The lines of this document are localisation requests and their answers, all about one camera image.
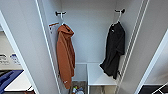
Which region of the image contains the white wardrobe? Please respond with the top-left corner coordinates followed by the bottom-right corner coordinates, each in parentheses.
top-left (34, 0), bottom-right (149, 94)

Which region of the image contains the orange hooded jacket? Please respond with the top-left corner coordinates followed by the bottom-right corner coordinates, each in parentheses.
top-left (55, 23), bottom-right (77, 90)

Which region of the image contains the white inner shelf unit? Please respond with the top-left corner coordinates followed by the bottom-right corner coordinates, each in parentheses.
top-left (86, 62), bottom-right (119, 94)

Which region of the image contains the orange-topped paper tag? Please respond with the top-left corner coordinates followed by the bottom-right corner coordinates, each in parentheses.
top-left (48, 21), bottom-right (61, 32)

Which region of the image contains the black wardrobe hook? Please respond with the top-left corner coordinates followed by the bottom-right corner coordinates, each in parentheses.
top-left (54, 10), bottom-right (67, 18)
top-left (114, 8), bottom-right (127, 15)

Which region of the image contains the white small bottle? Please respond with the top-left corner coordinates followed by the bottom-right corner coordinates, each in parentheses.
top-left (77, 87), bottom-right (85, 94)

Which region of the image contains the white table top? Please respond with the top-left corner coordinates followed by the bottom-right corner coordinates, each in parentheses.
top-left (4, 69), bottom-right (35, 93)

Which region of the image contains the blue wall notice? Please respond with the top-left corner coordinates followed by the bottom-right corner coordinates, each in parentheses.
top-left (9, 52), bottom-right (21, 65)

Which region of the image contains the white wall notice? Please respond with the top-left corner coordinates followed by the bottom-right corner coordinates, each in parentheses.
top-left (0, 53), bottom-right (8, 66)

